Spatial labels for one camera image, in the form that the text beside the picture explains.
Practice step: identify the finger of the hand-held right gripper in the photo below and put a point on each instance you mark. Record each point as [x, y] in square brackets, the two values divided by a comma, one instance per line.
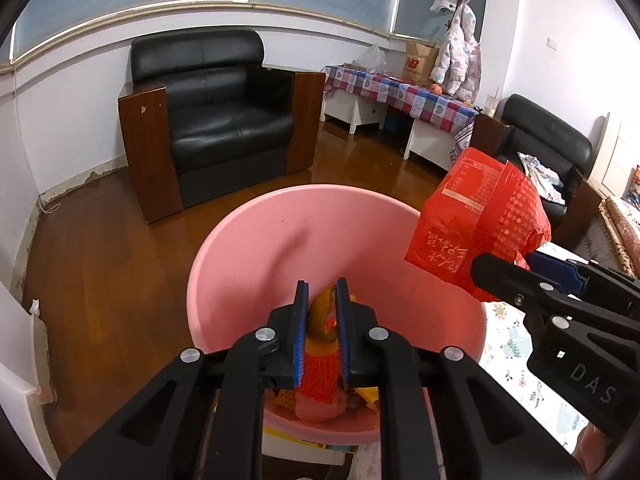
[555, 270]
[505, 282]

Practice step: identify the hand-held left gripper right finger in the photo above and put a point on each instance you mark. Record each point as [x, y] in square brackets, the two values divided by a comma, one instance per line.
[344, 340]

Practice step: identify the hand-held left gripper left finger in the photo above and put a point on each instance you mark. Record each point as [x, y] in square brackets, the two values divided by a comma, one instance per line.
[300, 340]

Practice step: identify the orange peel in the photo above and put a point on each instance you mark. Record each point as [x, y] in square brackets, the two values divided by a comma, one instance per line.
[322, 320]

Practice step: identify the red foam net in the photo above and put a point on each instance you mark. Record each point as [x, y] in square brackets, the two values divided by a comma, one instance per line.
[320, 375]

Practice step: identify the yellow plastic bag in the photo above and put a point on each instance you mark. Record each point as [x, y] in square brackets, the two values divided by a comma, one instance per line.
[369, 397]

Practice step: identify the red plastic bag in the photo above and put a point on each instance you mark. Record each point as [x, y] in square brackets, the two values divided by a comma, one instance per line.
[460, 220]

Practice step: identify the pink plastic bucket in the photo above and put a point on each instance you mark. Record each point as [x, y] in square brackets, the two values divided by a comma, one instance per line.
[260, 250]

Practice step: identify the person's right hand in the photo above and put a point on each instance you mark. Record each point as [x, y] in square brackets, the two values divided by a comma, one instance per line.
[595, 450]

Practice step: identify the floral tablecloth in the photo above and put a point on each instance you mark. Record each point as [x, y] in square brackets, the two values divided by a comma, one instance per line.
[505, 350]

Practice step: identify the white patterned cloth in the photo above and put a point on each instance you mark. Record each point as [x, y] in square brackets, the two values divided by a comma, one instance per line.
[542, 175]

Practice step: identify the colourful striped pillow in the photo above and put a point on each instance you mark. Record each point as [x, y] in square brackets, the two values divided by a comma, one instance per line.
[636, 185]

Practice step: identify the black leather armchair wooden sides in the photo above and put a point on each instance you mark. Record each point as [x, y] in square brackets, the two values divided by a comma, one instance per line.
[210, 125]
[550, 130]

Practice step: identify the white desk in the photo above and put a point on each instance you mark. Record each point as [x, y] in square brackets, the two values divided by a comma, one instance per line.
[425, 145]

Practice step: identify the cup with straw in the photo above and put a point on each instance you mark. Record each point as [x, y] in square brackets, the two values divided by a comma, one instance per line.
[491, 105]

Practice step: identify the orange fruit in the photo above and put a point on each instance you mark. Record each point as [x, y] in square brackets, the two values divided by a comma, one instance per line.
[436, 89]

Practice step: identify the checkered tablecloth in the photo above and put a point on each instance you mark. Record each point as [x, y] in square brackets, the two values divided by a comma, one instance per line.
[400, 92]

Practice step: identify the brown paper bag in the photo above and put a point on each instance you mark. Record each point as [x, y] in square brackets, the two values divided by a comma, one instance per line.
[420, 62]

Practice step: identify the white floral puffer jacket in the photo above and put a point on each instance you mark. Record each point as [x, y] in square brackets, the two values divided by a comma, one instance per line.
[460, 50]

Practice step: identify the clear plastic bag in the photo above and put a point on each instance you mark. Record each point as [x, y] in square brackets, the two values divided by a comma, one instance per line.
[372, 57]

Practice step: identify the white panel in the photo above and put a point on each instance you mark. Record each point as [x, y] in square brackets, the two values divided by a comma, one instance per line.
[20, 385]

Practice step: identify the white hat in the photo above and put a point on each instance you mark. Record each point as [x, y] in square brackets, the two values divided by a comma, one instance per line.
[442, 2]

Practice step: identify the wall outlet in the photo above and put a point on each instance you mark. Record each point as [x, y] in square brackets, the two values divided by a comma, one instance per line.
[551, 43]

